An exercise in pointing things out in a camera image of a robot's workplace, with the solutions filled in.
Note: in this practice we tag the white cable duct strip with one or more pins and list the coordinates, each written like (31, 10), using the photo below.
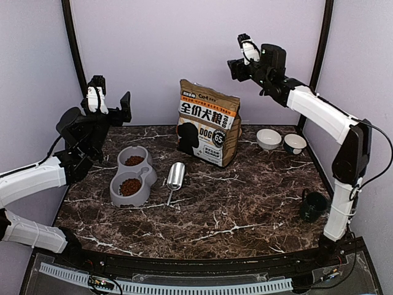
(148, 284)

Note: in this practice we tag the translucent double pet bowl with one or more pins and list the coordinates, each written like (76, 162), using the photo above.
(143, 173)

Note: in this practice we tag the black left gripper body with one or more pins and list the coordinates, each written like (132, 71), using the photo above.
(117, 119)

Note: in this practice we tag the dark rimmed white bowl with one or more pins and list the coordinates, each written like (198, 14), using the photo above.
(294, 144)

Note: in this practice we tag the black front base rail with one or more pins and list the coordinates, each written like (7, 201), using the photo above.
(289, 264)

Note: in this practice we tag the white ceramic bowl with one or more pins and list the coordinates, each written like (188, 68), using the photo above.
(268, 139)

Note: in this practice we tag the brown pet food bag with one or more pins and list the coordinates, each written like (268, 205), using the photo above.
(209, 124)

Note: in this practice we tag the black corner frame post right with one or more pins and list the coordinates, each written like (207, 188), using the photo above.
(322, 44)

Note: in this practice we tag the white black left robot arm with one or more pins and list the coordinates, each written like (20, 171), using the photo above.
(84, 131)

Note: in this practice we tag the black corner frame post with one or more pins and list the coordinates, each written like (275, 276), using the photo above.
(322, 44)
(73, 45)

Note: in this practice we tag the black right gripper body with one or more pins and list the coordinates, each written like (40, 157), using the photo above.
(258, 75)

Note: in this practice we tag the silver metal scoop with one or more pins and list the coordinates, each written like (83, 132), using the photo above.
(175, 178)

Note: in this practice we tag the dark green mug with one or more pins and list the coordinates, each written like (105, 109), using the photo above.
(313, 206)

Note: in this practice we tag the brown pet food kibble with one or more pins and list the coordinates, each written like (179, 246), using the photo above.
(130, 186)

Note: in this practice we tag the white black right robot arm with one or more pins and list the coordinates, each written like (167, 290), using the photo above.
(266, 66)

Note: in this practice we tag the black corner frame post left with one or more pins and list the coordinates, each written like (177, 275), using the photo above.
(73, 45)

